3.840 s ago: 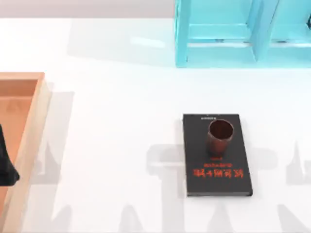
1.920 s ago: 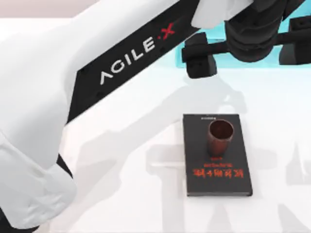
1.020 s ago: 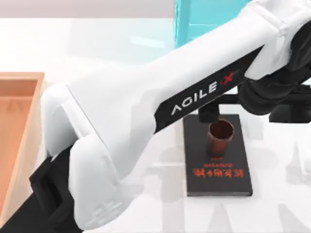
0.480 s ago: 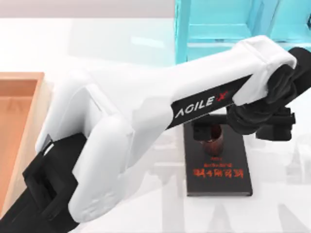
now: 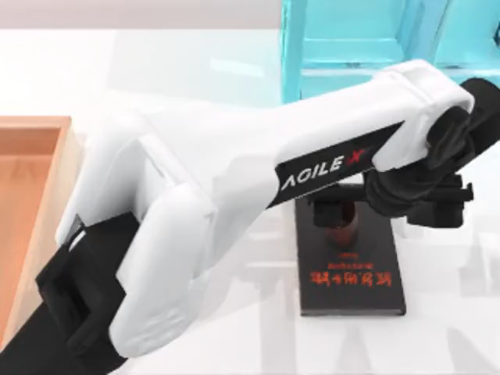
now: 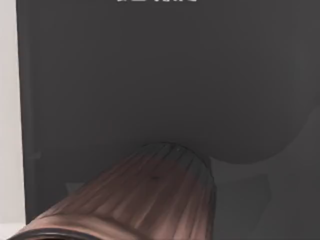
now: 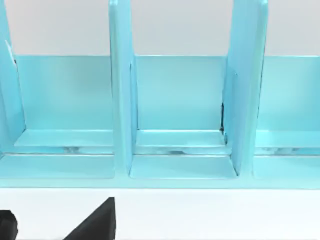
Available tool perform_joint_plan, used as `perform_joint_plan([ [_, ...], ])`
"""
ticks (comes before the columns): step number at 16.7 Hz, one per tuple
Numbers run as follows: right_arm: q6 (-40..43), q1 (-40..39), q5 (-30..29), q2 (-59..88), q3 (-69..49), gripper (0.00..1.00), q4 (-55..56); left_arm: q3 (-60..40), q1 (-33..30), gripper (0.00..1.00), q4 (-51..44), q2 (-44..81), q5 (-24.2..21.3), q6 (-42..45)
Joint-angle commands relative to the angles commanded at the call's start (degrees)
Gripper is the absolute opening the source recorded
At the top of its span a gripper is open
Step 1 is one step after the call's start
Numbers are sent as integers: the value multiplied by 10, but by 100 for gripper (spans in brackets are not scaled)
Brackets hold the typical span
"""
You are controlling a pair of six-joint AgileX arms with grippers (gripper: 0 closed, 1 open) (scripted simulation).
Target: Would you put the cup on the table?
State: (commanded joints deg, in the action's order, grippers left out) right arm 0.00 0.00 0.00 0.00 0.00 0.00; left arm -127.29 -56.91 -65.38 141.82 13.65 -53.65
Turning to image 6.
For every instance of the brown ribbed cup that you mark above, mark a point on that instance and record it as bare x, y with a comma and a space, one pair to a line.
150, 200

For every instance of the dark grey board with lettering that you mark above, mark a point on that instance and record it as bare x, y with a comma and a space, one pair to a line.
150, 75

